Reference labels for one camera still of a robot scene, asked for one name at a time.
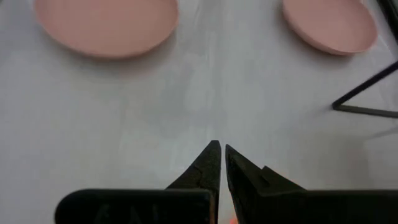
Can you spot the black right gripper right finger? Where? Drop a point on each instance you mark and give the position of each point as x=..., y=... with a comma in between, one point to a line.
x=295, y=207

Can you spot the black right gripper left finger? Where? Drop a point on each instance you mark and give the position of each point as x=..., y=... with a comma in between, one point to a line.
x=140, y=207

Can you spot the salmon pink plate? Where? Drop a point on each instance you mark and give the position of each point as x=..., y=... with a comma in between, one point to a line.
x=105, y=25
x=329, y=25

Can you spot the wooden shelf with black frame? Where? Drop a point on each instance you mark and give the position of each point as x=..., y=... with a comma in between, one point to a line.
x=367, y=110

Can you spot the black rig frame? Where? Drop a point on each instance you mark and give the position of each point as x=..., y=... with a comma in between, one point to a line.
x=392, y=12

